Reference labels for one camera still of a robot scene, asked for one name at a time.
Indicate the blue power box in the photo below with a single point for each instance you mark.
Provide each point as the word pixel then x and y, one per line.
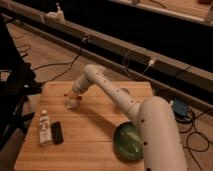
pixel 179 108

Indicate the white sponge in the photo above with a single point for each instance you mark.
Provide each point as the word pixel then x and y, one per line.
pixel 71 104

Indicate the black tripod stand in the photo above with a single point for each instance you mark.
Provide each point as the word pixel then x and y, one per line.
pixel 15 89

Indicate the pale translucent gripper finger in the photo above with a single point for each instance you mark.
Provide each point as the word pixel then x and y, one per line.
pixel 71 95

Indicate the white squeeze bottle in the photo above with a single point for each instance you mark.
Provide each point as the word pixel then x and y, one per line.
pixel 45 136

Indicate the grey metal rail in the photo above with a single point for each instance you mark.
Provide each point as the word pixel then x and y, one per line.
pixel 173 53

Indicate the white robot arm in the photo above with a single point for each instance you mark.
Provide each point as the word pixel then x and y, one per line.
pixel 153 117

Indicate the black rectangular block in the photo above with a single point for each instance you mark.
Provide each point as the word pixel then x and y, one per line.
pixel 57 135

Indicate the white paper cup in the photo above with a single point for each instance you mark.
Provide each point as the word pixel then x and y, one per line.
pixel 125 90

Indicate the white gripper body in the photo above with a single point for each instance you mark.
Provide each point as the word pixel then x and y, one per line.
pixel 81 85

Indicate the green glass bowl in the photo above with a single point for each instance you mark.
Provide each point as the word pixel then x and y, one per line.
pixel 127 142

